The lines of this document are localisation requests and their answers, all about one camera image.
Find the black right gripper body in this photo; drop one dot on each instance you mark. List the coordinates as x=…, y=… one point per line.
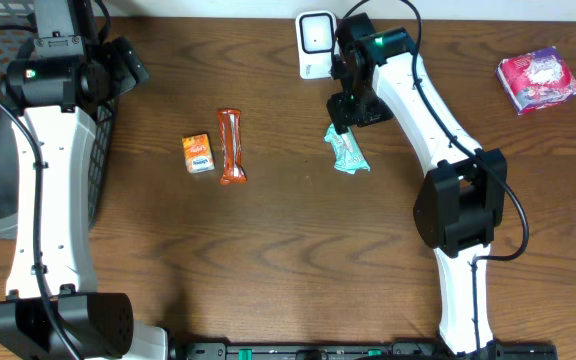
x=359, y=107

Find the orange red snack bar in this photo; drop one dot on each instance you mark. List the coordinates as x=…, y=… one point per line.
x=229, y=122

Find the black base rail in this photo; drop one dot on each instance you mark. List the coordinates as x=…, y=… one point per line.
x=411, y=350

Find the small orange box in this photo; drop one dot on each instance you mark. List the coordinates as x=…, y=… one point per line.
x=198, y=153

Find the teal snack wrapper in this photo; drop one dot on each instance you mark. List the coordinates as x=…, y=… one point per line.
x=348, y=155

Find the purple snack packet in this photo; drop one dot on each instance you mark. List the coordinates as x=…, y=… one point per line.
x=536, y=80

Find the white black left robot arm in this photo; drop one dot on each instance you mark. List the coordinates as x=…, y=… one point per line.
x=56, y=95

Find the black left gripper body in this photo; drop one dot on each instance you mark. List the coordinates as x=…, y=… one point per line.
x=131, y=64

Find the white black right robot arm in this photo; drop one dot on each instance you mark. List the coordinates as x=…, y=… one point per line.
x=461, y=200

